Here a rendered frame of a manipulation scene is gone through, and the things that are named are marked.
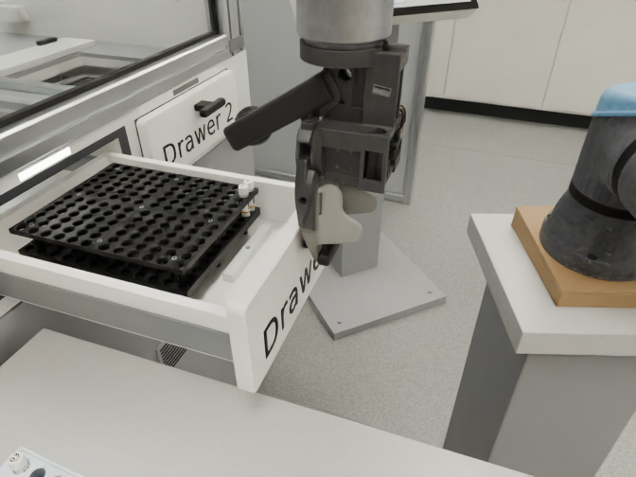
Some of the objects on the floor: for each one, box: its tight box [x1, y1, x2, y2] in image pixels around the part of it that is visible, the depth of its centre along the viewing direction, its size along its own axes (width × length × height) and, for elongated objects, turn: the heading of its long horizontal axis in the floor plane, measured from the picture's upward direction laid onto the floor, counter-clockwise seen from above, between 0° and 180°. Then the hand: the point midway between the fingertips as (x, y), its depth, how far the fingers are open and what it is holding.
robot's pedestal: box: [443, 214, 636, 477], centre depth 92 cm, size 30×30×76 cm
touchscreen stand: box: [308, 25, 446, 340], centre depth 156 cm, size 50×45×102 cm
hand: (318, 238), depth 50 cm, fingers closed on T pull, 3 cm apart
